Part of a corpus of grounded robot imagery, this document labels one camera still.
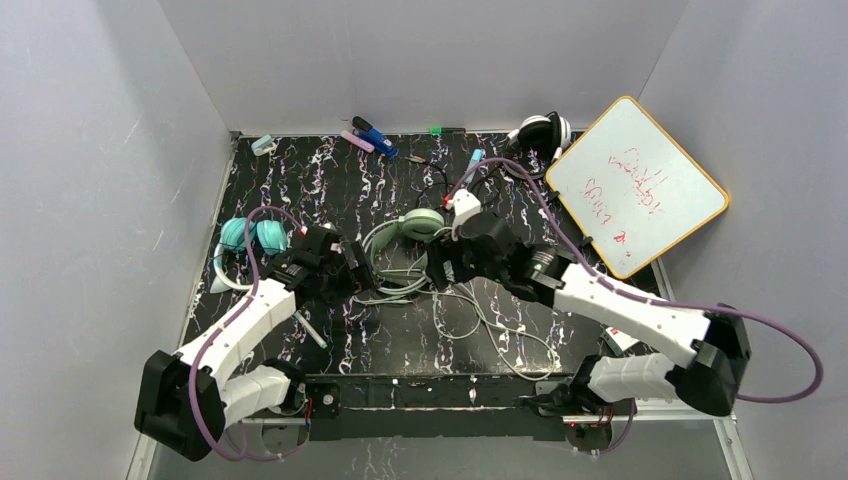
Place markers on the small white red box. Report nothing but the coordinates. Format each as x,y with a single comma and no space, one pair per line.
618,341

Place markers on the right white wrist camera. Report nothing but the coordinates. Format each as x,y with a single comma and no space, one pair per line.
463,205

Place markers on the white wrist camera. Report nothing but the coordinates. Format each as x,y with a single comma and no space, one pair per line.
463,205
320,240

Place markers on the small light blue eraser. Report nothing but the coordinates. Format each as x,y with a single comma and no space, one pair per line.
262,145

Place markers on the white board orange frame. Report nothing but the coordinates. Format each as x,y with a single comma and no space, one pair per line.
632,189

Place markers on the teal cat ear headphones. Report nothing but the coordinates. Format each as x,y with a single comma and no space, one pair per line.
234,237

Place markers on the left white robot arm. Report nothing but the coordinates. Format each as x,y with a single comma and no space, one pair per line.
189,398

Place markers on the pink highlighter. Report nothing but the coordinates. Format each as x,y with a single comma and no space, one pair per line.
357,141

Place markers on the mint green gaming headphones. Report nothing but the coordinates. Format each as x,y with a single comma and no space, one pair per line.
399,286

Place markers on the blue stapler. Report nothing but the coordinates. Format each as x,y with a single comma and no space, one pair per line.
368,133

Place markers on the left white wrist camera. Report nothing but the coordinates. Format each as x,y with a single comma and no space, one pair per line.
320,240

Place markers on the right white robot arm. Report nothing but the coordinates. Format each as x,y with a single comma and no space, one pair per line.
699,357

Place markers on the black and white headphones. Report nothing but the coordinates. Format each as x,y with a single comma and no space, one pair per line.
549,136

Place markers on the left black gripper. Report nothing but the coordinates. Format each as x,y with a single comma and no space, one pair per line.
357,266

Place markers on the light blue marker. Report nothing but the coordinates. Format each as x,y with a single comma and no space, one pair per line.
476,157

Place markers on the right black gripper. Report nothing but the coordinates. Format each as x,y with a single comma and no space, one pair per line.
448,266

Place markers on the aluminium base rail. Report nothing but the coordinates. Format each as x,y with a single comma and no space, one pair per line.
337,407

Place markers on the green capped white marker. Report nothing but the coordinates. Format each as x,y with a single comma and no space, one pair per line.
311,331

